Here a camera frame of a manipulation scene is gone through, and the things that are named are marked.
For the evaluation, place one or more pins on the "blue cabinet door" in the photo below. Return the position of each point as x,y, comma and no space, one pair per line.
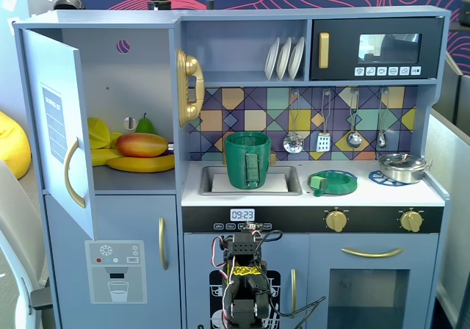
47,68

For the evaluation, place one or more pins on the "blue dishwasher door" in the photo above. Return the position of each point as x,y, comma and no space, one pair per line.
198,270

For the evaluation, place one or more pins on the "blue oven door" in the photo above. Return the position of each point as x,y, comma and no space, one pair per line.
319,244

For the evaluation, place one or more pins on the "grey toy sink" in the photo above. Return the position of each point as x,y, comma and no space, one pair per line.
293,182

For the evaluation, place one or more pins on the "green printed cup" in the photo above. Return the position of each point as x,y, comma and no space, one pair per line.
235,160

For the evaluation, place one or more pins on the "gold toy faucet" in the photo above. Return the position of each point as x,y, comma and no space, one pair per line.
273,158

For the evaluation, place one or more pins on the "gold stove knob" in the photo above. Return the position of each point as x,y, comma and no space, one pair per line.
336,220
411,220

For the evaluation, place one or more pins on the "steel skimmer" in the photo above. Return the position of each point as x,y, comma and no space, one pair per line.
293,144

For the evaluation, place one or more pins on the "yellow toy banana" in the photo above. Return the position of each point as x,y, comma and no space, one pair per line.
143,164

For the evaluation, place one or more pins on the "steel slotted spatula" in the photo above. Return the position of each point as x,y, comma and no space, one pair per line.
323,141

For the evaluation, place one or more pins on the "blue freezer door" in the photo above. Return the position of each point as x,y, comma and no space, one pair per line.
110,219

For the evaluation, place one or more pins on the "red yellow toy mango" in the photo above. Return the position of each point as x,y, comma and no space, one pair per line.
141,145

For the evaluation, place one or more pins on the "blue round trivet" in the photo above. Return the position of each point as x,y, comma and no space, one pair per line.
376,177

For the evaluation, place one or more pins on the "steel ladle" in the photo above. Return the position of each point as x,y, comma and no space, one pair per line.
354,140

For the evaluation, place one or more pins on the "green toy pear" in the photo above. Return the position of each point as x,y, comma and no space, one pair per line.
145,125

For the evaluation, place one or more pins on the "steel toy pot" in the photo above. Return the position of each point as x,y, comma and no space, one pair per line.
402,175

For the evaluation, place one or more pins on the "steel spoon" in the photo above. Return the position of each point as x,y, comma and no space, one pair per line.
382,140

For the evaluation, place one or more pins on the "steel pot lid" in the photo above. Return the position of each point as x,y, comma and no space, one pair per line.
402,159

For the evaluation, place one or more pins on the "gold toy telephone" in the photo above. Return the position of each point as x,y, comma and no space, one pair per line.
192,68

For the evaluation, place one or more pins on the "white toy plate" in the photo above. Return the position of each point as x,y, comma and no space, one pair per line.
271,59
283,59
296,57

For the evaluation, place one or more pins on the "black toy microwave door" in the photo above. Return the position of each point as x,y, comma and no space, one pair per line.
341,50

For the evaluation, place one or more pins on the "blue toy kitchen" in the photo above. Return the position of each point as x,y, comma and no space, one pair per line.
110,68

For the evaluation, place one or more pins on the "white office chair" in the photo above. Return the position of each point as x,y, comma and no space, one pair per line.
14,233

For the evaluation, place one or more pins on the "yellow bean bag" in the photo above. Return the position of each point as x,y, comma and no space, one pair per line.
11,149

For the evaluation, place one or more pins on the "black cylinder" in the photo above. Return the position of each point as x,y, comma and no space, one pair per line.
159,4

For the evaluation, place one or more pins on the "black round device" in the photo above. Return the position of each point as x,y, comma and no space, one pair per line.
68,2

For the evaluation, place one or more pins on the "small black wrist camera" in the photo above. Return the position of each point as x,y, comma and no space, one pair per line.
252,227

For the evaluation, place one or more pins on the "small black post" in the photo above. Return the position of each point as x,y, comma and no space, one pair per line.
209,5

